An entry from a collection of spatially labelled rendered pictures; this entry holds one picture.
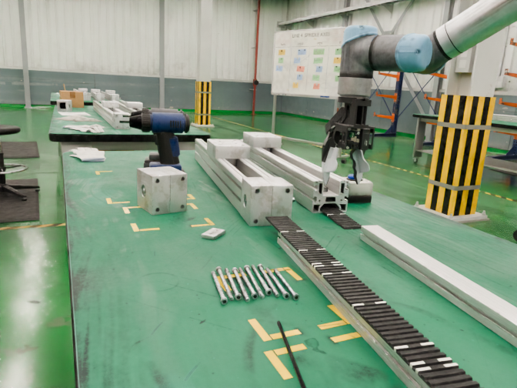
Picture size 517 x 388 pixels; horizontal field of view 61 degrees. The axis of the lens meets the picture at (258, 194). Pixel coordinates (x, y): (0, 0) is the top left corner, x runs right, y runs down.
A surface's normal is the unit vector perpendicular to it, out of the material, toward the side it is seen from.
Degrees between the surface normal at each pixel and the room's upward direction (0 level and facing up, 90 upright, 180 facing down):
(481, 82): 90
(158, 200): 90
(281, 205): 90
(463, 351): 0
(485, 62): 90
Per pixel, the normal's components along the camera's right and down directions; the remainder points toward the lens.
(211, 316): 0.05, -0.97
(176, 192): 0.57, 0.23
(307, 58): -0.72, 0.13
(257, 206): 0.28, 0.25
